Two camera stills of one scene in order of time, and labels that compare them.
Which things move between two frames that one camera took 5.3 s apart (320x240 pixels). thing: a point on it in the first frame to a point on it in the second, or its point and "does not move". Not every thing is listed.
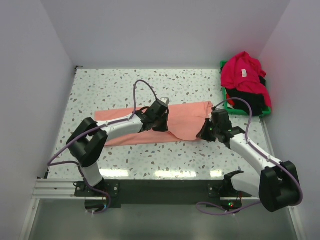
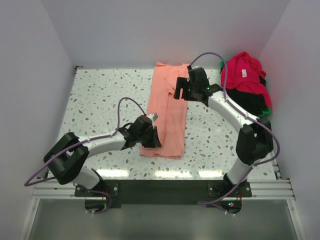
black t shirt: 257,101 does not move
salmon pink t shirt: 186,121 to 171,113
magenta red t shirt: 241,72 does not move
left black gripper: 164,127 to 154,142
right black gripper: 202,134 to 180,83
